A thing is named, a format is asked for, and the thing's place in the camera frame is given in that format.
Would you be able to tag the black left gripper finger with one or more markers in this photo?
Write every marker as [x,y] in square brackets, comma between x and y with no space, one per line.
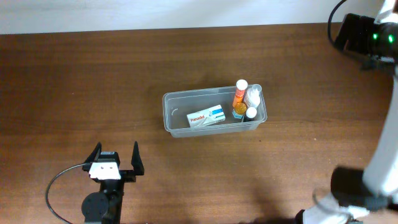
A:
[136,161]
[93,157]

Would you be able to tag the small jar gold lid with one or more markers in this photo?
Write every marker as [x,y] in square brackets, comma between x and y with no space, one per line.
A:
[239,110]

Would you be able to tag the orange tablet tube white cap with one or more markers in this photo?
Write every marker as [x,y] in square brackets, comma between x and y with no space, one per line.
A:
[241,86]

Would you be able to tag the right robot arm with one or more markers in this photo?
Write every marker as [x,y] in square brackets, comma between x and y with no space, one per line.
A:
[355,193]

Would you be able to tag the white Panadol box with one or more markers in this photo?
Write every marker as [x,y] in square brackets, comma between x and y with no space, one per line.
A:
[206,117]

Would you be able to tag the dark brown syrup bottle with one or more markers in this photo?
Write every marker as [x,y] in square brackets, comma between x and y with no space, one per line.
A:
[251,113]

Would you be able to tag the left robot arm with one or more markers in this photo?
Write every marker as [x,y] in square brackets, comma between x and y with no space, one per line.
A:
[105,205]

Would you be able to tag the white calamine spray bottle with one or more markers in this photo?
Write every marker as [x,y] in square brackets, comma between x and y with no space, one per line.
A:
[252,97]

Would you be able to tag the clear plastic container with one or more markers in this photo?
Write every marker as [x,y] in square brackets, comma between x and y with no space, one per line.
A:
[177,105]

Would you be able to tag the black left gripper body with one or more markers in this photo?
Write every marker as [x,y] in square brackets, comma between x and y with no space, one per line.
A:
[127,176]

